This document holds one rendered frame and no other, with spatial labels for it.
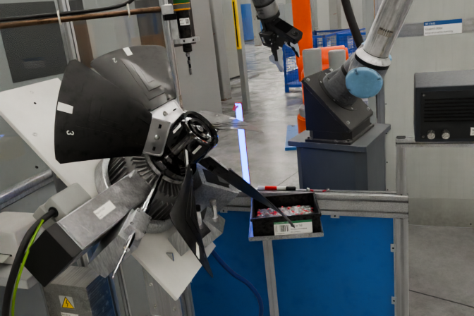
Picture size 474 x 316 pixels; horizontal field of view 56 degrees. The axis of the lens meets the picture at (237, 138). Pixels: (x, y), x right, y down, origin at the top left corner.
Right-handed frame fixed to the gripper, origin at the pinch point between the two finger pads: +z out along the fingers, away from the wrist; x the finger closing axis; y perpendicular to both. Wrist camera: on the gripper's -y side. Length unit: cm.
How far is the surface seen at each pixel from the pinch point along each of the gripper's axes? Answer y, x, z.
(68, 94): -23, 72, -49
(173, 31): -12, 40, -41
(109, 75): 1, 57, -37
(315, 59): 202, -180, 167
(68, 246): -39, 92, -31
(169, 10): -11, 38, -46
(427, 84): -48.5, -7.2, 2.7
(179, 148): -26, 60, -22
